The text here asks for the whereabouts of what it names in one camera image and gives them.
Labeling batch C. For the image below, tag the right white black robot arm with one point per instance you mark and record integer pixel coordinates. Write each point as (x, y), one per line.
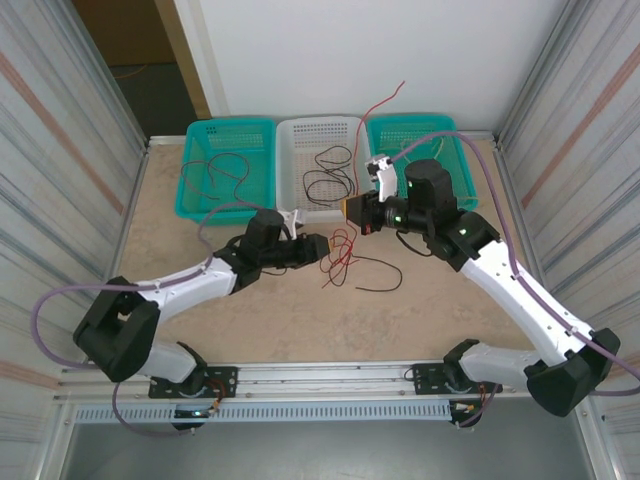
(520, 300)

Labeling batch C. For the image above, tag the teal plastic basket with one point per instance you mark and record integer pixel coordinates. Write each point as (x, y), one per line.
(400, 135)
(230, 185)

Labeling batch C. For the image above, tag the white plastic basket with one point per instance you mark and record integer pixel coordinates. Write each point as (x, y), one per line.
(325, 135)

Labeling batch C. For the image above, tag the aluminium table edge bar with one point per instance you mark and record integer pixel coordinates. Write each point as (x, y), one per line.
(165, 140)

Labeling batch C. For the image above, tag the left small controller board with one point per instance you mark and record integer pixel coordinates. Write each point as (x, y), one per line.
(192, 414)

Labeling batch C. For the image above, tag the small controller board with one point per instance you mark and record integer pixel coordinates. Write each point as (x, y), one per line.
(192, 414)
(467, 410)

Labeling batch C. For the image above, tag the brown wooden door edge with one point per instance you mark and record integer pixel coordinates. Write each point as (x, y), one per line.
(187, 60)

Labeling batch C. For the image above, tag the right small controller board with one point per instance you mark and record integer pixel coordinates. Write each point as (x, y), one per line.
(467, 410)

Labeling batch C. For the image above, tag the brown board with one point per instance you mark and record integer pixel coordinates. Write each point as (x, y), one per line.
(125, 30)

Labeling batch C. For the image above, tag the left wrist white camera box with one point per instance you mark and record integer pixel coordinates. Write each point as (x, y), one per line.
(294, 220)

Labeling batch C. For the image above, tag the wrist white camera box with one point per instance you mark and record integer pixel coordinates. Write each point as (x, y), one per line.
(385, 175)
(294, 220)

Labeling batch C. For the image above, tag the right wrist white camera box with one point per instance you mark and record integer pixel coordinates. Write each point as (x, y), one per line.
(385, 175)

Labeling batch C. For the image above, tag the aluminium mounting rail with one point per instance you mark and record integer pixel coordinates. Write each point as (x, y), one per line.
(325, 380)

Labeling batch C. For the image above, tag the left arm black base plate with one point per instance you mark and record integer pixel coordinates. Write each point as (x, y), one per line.
(222, 382)

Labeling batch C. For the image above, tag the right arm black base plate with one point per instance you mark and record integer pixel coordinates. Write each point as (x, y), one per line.
(425, 377)

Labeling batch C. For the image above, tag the white door frame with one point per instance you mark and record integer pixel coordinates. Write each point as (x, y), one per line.
(202, 50)

